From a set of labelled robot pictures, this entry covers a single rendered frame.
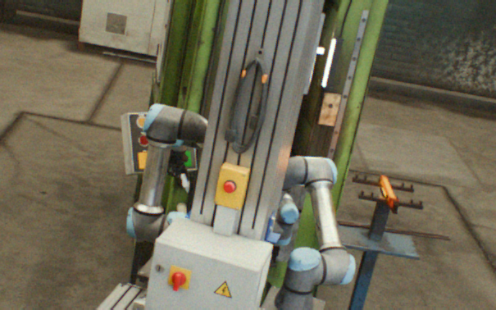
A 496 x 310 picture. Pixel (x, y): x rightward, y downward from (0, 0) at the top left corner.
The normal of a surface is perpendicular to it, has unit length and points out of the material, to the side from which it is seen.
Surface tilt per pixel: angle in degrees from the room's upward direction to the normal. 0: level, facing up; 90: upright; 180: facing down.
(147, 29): 90
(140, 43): 90
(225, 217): 90
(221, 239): 0
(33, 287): 0
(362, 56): 90
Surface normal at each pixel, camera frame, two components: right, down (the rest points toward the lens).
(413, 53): -0.01, 0.36
